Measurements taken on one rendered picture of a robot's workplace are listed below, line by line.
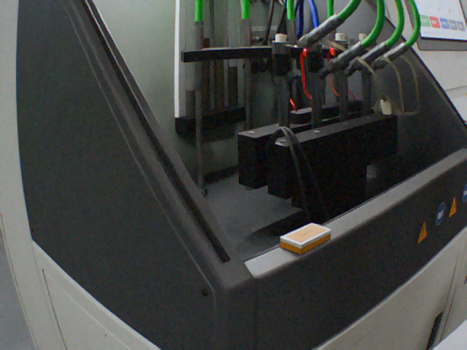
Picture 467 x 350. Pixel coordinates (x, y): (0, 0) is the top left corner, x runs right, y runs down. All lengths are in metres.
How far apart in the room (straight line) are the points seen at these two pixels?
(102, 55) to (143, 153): 0.14
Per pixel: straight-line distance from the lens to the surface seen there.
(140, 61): 1.08
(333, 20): 0.82
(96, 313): 0.87
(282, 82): 0.91
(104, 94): 0.65
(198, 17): 1.05
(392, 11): 1.24
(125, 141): 0.62
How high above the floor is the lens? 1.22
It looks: 19 degrees down
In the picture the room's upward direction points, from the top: 1 degrees counter-clockwise
